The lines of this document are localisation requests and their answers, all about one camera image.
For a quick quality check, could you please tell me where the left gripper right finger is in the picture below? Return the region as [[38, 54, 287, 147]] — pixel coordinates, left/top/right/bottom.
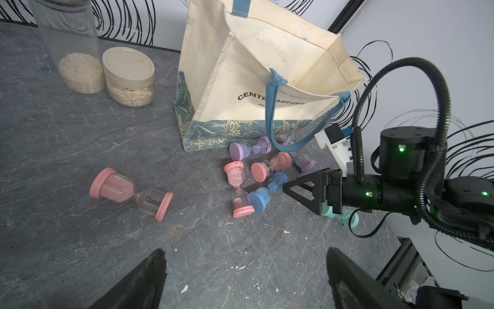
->
[[326, 247, 407, 308]]

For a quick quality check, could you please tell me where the green hourglass right floor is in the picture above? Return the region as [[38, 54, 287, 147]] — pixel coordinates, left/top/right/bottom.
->
[[321, 203, 359, 229]]

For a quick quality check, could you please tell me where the cream canvas tote bag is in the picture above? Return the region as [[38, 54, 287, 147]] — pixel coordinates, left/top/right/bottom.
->
[[174, 1, 365, 152]]

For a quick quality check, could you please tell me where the purple hourglass right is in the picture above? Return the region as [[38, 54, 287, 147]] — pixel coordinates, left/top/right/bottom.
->
[[288, 151, 315, 175]]

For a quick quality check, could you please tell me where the black corrugated cable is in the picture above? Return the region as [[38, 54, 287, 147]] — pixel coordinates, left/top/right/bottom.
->
[[349, 57, 494, 248]]

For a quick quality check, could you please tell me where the pink hourglass number fifteen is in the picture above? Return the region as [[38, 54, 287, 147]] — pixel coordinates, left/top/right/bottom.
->
[[224, 161, 255, 218]]

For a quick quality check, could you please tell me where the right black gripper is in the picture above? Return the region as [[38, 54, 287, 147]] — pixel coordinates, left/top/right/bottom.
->
[[283, 168, 421, 224]]

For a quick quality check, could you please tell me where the purple hourglass by bag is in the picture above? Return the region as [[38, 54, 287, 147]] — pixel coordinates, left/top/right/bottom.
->
[[229, 136, 272, 161]]

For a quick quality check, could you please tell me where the pink hourglass near bag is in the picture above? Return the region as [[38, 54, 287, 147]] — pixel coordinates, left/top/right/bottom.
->
[[250, 152, 292, 183]]

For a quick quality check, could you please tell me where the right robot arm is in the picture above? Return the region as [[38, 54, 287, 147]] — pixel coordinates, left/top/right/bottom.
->
[[283, 126, 493, 249]]

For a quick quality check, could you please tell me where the tall glass jar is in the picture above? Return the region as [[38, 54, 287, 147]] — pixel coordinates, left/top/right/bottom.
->
[[29, 1, 105, 94]]

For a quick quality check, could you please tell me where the pink hourglass far left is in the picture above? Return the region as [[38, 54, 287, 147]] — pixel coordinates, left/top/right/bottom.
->
[[90, 167, 174, 221]]

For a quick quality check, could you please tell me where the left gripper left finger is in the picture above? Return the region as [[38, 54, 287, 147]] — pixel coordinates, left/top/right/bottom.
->
[[90, 248, 167, 308]]

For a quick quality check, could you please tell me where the blue hourglass centre right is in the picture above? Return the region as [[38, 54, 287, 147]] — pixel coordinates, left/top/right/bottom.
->
[[247, 172, 289, 212]]

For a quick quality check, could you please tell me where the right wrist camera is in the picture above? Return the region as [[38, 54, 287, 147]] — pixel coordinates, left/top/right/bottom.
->
[[315, 124, 354, 177]]

